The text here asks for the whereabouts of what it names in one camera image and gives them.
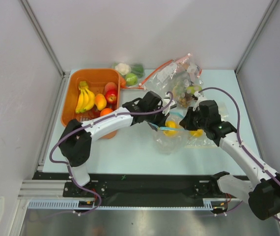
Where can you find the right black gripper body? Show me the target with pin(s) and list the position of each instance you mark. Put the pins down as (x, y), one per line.
(189, 120)

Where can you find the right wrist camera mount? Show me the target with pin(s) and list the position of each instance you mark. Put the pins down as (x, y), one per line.
(200, 98)

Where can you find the fake orange mango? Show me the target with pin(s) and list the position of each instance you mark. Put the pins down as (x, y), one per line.
(100, 101)

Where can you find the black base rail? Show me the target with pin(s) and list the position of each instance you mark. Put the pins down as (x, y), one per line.
(145, 191)

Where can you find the orange plastic basket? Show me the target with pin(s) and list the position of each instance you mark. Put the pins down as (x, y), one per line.
(96, 80)

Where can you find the fake white cauliflower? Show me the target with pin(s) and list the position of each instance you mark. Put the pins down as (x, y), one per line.
(123, 68)

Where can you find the red zip bag of food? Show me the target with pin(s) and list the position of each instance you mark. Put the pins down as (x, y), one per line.
(175, 76)

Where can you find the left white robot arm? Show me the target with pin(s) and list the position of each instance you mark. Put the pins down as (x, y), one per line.
(77, 139)

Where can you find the fake green apple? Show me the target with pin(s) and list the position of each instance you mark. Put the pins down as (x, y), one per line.
(131, 79)

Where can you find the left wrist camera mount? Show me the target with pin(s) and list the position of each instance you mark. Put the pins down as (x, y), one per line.
(169, 104)

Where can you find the fake peach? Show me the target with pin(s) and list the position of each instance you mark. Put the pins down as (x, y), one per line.
(110, 86)

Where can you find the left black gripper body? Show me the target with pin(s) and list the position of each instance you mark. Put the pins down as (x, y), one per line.
(154, 119)

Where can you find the blue zip clear bag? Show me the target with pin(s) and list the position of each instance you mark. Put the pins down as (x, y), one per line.
(168, 145)

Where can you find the fake yellow pepper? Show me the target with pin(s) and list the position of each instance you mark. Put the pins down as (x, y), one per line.
(196, 133)

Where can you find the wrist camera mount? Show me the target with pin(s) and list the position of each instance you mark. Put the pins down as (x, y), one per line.
(200, 98)
(169, 104)

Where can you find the fake red apple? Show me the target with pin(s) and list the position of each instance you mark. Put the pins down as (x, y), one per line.
(111, 96)

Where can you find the fake yellow lemon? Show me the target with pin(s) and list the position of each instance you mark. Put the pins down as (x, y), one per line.
(171, 129)

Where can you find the fake green pear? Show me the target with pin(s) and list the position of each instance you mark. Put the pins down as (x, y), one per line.
(193, 89)

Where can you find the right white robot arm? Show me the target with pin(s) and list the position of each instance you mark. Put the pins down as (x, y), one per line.
(262, 192)

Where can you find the bag with cauliflower and apple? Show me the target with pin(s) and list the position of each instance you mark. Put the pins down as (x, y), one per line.
(136, 68)

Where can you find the clear bag with pear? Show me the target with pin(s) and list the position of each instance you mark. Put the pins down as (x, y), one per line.
(203, 141)

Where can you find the yellow fake banana bunch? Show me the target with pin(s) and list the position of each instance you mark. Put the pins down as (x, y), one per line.
(86, 98)

